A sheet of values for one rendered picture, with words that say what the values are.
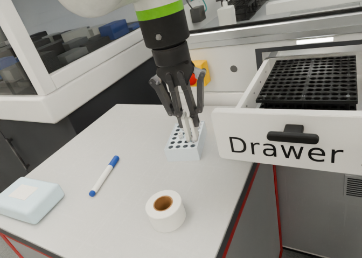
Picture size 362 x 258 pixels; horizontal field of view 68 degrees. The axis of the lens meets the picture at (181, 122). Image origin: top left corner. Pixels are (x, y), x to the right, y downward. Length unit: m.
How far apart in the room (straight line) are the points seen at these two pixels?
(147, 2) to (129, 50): 0.82
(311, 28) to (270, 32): 0.10
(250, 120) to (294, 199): 0.64
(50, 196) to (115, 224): 0.19
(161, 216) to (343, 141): 0.32
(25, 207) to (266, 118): 0.54
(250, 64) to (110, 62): 0.65
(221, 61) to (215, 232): 0.51
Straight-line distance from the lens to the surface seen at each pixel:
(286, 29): 0.76
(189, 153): 0.65
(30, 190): 0.75
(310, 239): 1.25
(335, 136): 0.48
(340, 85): 0.62
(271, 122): 0.48
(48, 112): 1.04
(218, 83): 0.87
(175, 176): 0.64
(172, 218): 0.51
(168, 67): 0.58
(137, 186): 0.65
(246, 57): 0.81
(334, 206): 1.08
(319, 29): 0.76
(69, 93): 1.08
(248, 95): 0.62
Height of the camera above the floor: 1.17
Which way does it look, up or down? 29 degrees down
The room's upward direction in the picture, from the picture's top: 16 degrees counter-clockwise
